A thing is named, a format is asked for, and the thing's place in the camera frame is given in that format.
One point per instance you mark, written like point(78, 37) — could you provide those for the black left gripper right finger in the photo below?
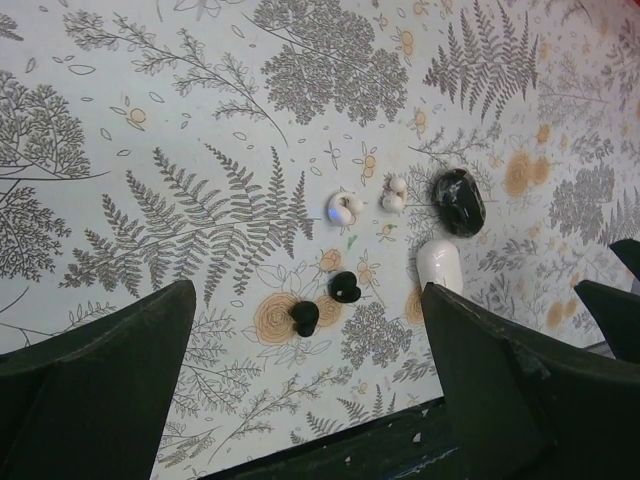
point(524, 405)

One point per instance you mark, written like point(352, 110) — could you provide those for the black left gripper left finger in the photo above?
point(92, 403)

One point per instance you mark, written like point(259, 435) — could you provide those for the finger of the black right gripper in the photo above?
point(628, 252)
point(616, 312)

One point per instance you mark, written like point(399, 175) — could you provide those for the white earbud charging case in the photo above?
point(438, 261)

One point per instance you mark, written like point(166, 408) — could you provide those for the white earbud with blue light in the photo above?
point(343, 208)

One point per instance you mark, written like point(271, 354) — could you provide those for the black earbud charging case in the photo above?
point(459, 203)

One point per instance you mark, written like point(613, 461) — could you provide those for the black earbud upper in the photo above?
point(344, 289)

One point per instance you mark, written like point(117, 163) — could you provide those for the black earbud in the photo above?
point(305, 315)
point(344, 289)

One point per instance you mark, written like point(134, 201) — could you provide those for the black earbud lower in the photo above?
point(305, 315)

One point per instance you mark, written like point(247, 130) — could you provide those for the floral patterned table mat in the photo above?
point(144, 142)

